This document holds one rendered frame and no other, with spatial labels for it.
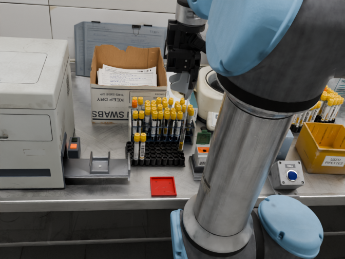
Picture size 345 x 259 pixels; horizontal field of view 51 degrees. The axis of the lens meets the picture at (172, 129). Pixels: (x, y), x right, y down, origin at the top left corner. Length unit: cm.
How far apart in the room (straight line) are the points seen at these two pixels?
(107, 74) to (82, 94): 11
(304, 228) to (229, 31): 41
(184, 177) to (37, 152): 40
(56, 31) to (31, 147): 64
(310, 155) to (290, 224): 53
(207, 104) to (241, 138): 80
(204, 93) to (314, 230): 67
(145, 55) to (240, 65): 108
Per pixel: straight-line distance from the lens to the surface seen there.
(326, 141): 129
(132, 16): 140
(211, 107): 120
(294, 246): 63
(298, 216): 67
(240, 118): 40
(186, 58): 87
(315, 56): 34
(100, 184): 100
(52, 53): 97
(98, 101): 116
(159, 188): 99
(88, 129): 118
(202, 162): 102
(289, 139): 112
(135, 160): 103
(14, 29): 148
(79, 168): 99
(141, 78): 134
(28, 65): 92
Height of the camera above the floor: 160
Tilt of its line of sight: 37 degrees down
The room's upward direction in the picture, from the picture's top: 7 degrees clockwise
